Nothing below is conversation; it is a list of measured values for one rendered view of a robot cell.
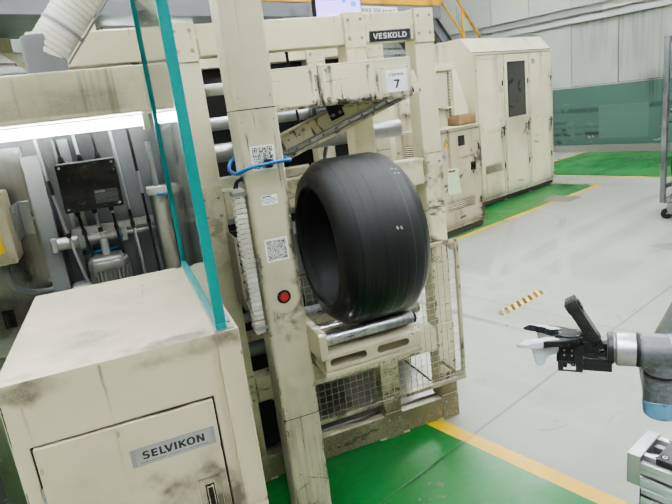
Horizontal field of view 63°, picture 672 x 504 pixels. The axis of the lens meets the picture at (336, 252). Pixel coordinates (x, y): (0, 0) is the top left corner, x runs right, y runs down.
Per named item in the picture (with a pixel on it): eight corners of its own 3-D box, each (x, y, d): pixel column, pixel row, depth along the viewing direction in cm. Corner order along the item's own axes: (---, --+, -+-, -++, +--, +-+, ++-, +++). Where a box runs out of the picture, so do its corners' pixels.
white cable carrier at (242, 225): (256, 334, 179) (232, 189, 166) (252, 329, 183) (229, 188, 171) (269, 331, 180) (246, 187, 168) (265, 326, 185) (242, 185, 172)
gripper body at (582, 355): (554, 370, 125) (613, 375, 120) (554, 334, 124) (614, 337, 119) (556, 359, 132) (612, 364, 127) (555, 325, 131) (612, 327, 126)
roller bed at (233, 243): (246, 311, 216) (233, 238, 208) (238, 301, 229) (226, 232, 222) (293, 300, 222) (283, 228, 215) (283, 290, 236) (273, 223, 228)
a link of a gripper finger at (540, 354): (524, 370, 122) (561, 364, 124) (523, 344, 121) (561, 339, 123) (516, 365, 125) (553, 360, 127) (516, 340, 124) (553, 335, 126)
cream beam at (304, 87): (261, 114, 190) (254, 70, 186) (244, 116, 212) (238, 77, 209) (414, 96, 210) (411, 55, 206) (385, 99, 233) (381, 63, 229)
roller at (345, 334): (323, 350, 179) (322, 337, 178) (319, 345, 183) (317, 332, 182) (417, 323, 190) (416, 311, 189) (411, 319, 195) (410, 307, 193)
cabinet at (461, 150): (440, 242, 627) (432, 131, 595) (403, 237, 671) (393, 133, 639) (487, 225, 682) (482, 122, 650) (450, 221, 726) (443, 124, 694)
